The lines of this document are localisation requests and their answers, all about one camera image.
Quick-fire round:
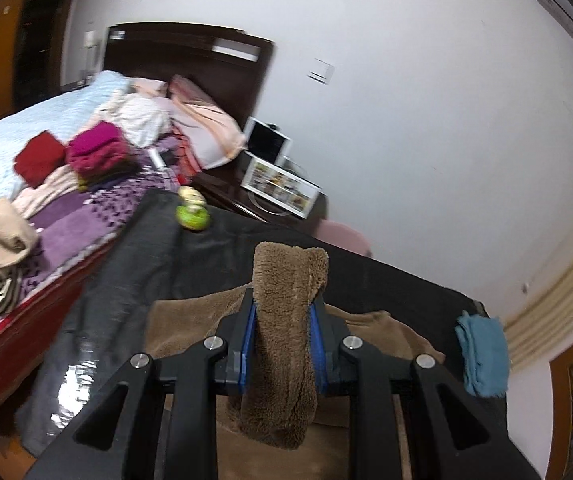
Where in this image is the blue folded garment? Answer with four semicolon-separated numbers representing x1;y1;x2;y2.
455;312;510;398

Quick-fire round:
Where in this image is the dark bedside table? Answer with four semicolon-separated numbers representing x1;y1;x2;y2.
192;152;328;235

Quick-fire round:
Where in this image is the pink striped pillow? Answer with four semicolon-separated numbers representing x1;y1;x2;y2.
167;75;246;170

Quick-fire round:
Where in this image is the beige curtain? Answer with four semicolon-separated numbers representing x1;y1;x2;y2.
503;263;573;372

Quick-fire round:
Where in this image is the red folded garment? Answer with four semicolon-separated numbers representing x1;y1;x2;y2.
13;130;66;188

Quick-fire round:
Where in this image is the magenta folded clothes stack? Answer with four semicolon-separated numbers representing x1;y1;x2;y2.
66;122;132;179

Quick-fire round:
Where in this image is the black plastic sheet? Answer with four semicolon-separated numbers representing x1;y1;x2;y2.
16;190;485;456

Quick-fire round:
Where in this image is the white tablet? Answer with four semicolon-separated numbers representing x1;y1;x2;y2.
244;117;292;166

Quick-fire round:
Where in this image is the cream folded towel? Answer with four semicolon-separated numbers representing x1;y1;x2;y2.
0;198;39;269

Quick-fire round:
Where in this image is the brown fleece garment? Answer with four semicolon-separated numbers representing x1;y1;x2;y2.
143;240;449;480

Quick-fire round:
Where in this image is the brown wooden wardrobe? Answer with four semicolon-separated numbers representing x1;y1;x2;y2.
0;0;73;119

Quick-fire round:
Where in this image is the white wall switch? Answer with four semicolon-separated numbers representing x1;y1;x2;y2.
307;58;334;84

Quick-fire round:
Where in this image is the photo collage frame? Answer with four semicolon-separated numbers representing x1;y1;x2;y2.
241;155;320;219

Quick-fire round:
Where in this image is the white quilt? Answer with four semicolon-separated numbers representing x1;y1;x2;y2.
0;70;129;200

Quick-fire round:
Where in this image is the pink stool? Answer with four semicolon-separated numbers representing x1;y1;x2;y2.
314;219;371;257

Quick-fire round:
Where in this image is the dark wooden headboard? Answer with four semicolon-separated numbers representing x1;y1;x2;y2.
103;22;274;127

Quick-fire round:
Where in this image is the green toy iron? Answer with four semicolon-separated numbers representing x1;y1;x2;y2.
176;185;210;232

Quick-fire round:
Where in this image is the white crumpled garment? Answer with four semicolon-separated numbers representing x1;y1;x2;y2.
93;90;172;148

